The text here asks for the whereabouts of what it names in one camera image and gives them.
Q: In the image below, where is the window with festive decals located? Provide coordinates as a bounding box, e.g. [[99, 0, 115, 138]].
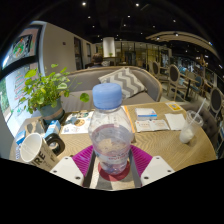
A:
[[0, 24, 44, 129]]

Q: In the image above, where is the grey white chevron cushion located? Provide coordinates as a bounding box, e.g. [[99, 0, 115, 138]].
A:
[[98, 67, 148, 100]]

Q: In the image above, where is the illustrated menu leaflet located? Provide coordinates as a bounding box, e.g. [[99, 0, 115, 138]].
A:
[[60, 110, 94, 135]]

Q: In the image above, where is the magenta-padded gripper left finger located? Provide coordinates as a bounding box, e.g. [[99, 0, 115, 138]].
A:
[[49, 144, 98, 188]]

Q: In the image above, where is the yellow table card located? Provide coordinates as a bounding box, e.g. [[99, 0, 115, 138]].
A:
[[165, 101, 184, 112]]

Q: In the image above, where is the white round pillar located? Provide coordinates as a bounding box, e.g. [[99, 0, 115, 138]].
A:
[[102, 36, 117, 59]]

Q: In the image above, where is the clear plastic cup with straw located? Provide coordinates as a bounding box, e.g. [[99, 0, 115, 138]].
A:
[[179, 97, 208, 144]]

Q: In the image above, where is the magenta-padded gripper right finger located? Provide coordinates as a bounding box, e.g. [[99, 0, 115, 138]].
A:
[[128, 144, 176, 188]]

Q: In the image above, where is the white paper napkin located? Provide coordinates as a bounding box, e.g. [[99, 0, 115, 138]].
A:
[[164, 113, 187, 131]]

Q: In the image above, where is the green potted plant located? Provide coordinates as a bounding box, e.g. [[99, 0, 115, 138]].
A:
[[18, 63, 91, 124]]

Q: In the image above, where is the person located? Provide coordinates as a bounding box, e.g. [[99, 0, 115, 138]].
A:
[[87, 53, 105, 69]]

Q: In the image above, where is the group of ceiling lights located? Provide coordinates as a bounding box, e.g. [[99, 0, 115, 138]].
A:
[[81, 1, 214, 48]]

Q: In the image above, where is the white mug with black print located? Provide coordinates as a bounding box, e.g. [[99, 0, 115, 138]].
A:
[[19, 132, 67, 172]]

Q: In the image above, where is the small blue white carton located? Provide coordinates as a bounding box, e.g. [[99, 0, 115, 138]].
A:
[[44, 119, 62, 139]]

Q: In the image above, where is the flat blue white box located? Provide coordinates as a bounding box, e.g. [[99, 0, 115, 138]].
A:
[[14, 129, 27, 146]]

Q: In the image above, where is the group of wooden dining chairs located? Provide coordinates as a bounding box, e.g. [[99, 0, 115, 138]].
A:
[[148, 58, 224, 121]]

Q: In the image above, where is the dark grey tufted chair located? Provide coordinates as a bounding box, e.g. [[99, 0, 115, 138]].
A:
[[179, 101, 224, 148]]

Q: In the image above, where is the clear blue-capped water bottle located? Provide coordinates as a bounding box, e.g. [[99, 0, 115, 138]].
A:
[[88, 82, 135, 176]]

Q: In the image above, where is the grey curved sofa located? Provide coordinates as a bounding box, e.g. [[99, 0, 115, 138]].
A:
[[61, 65, 163, 113]]

